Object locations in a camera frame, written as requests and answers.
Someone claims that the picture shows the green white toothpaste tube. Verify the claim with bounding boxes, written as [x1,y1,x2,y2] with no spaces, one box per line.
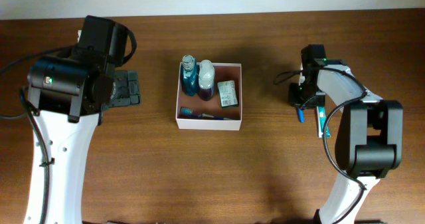
[316,106,331,138]

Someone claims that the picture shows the blue disposable razor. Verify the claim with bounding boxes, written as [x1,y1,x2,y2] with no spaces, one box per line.
[297,108,305,123]

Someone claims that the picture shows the blue white toothbrush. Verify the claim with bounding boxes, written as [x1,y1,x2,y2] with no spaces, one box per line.
[180,107,231,120]

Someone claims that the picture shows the teal mouthwash bottle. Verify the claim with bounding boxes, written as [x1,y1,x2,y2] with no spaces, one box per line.
[181,55,199,96]

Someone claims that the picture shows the green soap bar box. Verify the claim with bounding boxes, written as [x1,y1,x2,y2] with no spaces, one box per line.
[217,80,239,108]

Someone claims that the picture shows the clear pump soap bottle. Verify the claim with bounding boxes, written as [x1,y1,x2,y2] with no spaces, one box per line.
[198,60,215,101]

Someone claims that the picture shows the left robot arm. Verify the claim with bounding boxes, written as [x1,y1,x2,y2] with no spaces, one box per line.
[20,16,141,223]

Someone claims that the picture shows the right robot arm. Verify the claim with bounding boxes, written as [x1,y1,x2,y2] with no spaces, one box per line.
[288,45,403,223]

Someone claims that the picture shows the white cardboard box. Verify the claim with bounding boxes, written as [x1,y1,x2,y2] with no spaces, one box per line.
[175,63,243,131]

